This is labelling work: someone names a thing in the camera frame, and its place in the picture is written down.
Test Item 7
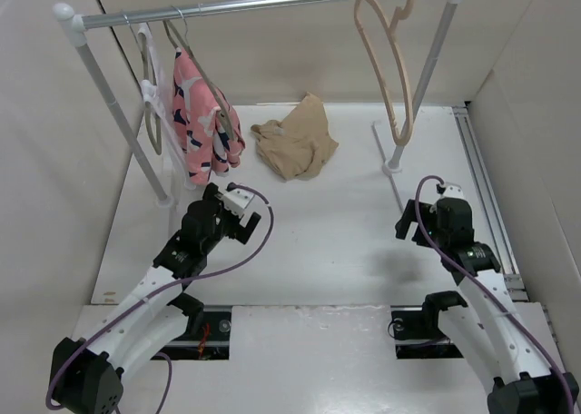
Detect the aluminium rail right side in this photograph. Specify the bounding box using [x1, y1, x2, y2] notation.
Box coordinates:
[452, 106, 530, 302]

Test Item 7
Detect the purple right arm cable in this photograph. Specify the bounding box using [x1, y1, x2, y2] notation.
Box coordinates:
[415, 174, 574, 413]

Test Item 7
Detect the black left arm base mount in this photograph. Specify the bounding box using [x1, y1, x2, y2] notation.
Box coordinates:
[161, 306, 232, 361]

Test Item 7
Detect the pink patterned shirt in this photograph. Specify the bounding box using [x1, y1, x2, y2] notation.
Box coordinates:
[172, 48, 245, 185]

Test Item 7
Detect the white garment on hanger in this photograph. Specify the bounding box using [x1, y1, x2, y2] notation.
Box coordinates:
[148, 33, 195, 190]

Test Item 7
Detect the white clothes rack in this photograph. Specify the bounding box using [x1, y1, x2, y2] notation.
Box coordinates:
[53, 0, 462, 208]

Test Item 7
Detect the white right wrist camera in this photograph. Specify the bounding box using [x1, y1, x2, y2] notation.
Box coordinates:
[436, 182, 466, 201]

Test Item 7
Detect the grey hanger with pink shirt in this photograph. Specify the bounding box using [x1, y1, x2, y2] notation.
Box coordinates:
[163, 5, 235, 139]

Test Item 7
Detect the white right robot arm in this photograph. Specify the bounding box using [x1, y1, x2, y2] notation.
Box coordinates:
[395, 197, 579, 413]

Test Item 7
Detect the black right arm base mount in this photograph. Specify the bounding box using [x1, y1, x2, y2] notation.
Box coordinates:
[387, 291, 468, 360]

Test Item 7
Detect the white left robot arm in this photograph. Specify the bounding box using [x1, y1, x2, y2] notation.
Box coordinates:
[44, 183, 261, 413]

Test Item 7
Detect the beige t shirt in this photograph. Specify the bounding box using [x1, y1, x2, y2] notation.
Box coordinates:
[251, 93, 339, 181]

